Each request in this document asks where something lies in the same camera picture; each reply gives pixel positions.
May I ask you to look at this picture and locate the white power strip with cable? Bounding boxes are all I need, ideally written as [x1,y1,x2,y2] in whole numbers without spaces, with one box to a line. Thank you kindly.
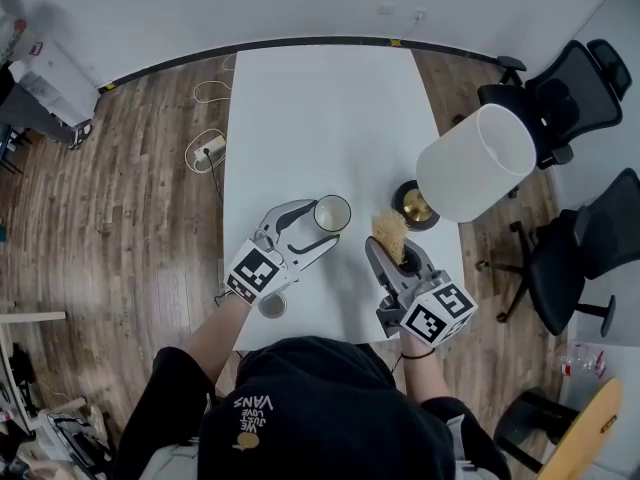
[183,53,237,174]

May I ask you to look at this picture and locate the gray black bag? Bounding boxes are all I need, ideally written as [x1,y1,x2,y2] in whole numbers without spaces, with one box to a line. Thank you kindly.
[47,410,111,469]

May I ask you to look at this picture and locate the clear plastic bottle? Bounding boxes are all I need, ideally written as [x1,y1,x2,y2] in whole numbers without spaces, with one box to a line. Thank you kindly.
[557,343,609,377]

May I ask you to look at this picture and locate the round wooden side table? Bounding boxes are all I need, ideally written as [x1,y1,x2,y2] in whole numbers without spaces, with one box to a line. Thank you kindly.
[537,377,624,480]

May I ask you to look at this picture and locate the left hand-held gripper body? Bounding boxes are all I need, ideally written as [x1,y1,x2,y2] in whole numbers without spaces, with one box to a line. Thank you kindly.
[226,224,302,305]

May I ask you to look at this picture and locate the dark stool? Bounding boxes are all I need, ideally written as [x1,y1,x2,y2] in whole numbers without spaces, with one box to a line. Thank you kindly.
[0,125,26,174]

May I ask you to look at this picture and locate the tan sponge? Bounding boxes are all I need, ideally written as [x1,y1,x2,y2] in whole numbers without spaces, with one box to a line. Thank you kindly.
[370,209,407,265]

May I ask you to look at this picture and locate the black mesh office chair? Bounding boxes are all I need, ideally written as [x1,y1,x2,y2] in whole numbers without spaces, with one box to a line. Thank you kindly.
[474,167,640,337]
[452,39,634,199]

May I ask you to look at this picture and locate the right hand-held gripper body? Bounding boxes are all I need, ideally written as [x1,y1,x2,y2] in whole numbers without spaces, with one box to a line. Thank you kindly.
[375,269,479,345]

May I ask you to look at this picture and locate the white water dispenser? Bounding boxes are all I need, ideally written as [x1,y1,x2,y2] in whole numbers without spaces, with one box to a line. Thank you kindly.
[7,37,101,142]

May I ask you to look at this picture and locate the person's right forearm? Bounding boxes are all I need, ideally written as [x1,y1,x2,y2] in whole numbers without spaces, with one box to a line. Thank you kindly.
[399,332,451,404]

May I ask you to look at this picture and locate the black round stool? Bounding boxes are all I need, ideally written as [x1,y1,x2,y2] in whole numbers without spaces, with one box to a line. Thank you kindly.
[493,386,584,472]

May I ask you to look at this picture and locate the white shade brass table lamp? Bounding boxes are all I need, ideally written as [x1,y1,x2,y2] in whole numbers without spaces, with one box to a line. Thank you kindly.
[392,102,537,232]

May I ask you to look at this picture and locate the person's left forearm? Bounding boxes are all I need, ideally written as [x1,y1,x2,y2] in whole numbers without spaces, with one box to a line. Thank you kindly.
[187,292,251,394]

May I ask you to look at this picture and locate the black shirt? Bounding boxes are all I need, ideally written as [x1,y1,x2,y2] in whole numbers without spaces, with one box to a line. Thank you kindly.
[114,346,511,480]

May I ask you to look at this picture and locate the clear glass cup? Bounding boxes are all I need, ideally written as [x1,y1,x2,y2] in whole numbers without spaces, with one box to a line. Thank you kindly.
[312,194,352,234]

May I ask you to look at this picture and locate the black power cable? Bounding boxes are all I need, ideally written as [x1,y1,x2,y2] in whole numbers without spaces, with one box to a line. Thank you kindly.
[202,150,226,204]

